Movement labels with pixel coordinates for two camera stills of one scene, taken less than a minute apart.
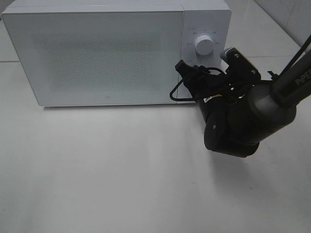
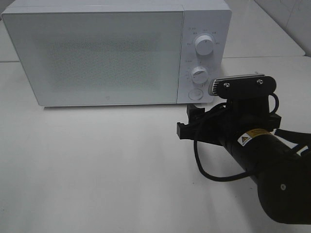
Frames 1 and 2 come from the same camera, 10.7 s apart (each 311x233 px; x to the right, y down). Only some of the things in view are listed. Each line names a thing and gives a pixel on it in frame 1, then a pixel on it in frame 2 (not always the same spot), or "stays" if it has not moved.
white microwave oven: (104, 52) stays
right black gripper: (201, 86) → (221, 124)
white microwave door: (99, 58) stays
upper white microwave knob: (204, 45) stays
